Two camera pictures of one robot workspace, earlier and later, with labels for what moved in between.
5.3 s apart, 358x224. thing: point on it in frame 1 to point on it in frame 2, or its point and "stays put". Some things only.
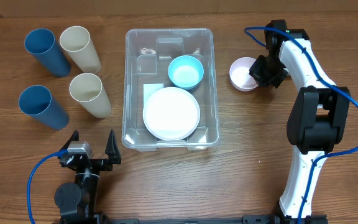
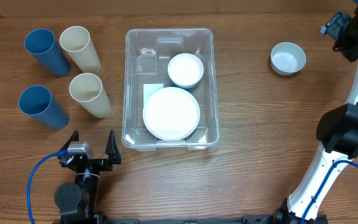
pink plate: (171, 114) stays put
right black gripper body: (269, 70) to (344, 28)
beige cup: (87, 89) stays put
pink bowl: (238, 74) to (185, 70)
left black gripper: (112, 150) stays put
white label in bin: (148, 89) stays put
